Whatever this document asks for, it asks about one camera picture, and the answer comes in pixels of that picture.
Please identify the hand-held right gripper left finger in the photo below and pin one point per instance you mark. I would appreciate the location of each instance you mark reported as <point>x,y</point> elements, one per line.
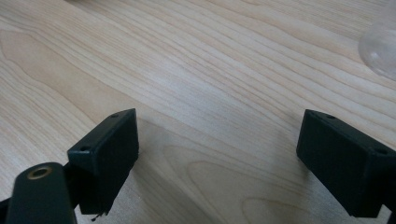
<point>107,155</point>

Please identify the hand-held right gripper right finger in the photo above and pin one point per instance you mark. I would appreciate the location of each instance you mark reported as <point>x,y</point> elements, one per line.
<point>345,161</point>

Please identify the clear glass vessel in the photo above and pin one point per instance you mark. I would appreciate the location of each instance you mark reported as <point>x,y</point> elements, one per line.
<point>379,49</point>

